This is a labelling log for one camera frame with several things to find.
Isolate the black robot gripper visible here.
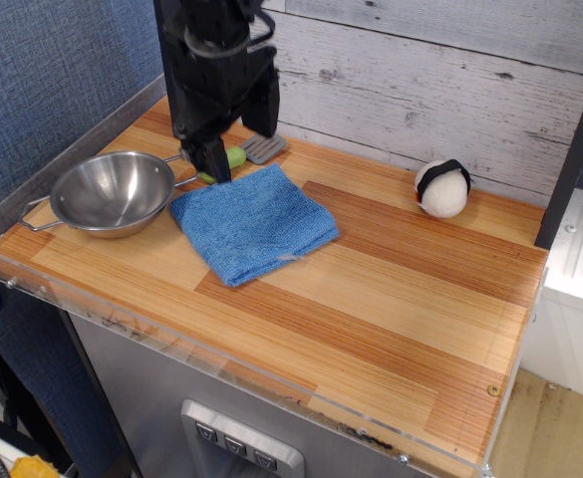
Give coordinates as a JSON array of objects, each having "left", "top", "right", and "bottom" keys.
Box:
[{"left": 177, "top": 29, "right": 280, "bottom": 183}]

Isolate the grey spatula with green handle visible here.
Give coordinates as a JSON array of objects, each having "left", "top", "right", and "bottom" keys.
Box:
[{"left": 226, "top": 134, "right": 287, "bottom": 170}]

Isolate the blue microfiber towel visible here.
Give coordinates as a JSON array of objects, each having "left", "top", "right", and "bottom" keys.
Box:
[{"left": 170, "top": 164, "right": 339, "bottom": 287}]

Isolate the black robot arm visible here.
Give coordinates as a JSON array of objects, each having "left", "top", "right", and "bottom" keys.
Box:
[{"left": 154, "top": 0, "right": 280, "bottom": 182}]

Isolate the white plush ball black band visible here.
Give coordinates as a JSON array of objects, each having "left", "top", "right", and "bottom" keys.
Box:
[{"left": 415, "top": 159, "right": 471, "bottom": 219}]

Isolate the silver panel with buttons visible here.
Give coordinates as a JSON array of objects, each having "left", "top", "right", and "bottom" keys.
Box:
[{"left": 180, "top": 399, "right": 305, "bottom": 477}]

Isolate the clear acrylic table guard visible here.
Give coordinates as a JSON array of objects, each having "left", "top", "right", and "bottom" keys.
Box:
[{"left": 0, "top": 233, "right": 547, "bottom": 477}]

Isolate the white ribbed appliance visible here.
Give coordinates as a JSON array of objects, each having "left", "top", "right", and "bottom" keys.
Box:
[{"left": 521, "top": 189, "right": 583, "bottom": 394}]

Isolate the yellow and black object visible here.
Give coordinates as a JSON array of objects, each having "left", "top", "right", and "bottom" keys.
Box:
[{"left": 0, "top": 455, "right": 61, "bottom": 478}]

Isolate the stainless steel bowl with handles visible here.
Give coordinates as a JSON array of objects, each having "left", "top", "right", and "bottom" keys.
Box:
[{"left": 19, "top": 151, "right": 199, "bottom": 239}]

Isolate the dark grey right post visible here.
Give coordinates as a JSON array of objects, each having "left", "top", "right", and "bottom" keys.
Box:
[{"left": 534, "top": 113, "right": 583, "bottom": 250}]

